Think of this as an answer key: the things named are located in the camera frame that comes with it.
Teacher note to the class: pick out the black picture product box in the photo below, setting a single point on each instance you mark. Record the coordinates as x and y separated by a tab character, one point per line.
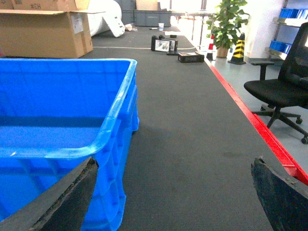
162	44

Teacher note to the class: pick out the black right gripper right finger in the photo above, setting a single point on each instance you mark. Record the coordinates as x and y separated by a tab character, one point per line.
283	197

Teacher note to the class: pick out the yellow black traffic cone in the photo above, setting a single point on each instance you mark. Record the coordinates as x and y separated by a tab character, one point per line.
238	55

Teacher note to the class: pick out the large blue plastic crate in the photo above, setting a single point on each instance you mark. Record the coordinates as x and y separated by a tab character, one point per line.
54	114

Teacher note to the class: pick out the black office chair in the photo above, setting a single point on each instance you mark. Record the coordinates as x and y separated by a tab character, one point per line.
289	89

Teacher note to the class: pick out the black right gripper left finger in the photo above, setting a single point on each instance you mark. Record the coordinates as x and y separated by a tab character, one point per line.
62	207

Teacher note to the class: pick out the metal shelf with blue bins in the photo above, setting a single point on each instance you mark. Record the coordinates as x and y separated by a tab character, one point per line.
292	15

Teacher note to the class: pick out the large open cardboard box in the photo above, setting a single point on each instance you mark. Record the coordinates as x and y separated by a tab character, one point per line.
49	29

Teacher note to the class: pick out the red white traffic cone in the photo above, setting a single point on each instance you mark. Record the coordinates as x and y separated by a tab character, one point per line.
209	54

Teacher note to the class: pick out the red floor edge strip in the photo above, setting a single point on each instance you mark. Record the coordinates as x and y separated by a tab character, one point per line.
286	160

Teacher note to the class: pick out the black flat product box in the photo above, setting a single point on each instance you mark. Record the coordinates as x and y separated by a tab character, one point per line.
191	57

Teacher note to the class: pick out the grey plastic storage bin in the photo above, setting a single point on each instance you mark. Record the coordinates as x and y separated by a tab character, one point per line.
152	18

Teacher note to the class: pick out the potted green plant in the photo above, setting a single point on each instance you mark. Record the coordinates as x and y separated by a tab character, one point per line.
226	23

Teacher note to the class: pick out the white paper cup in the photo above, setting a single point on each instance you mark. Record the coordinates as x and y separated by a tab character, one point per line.
160	26

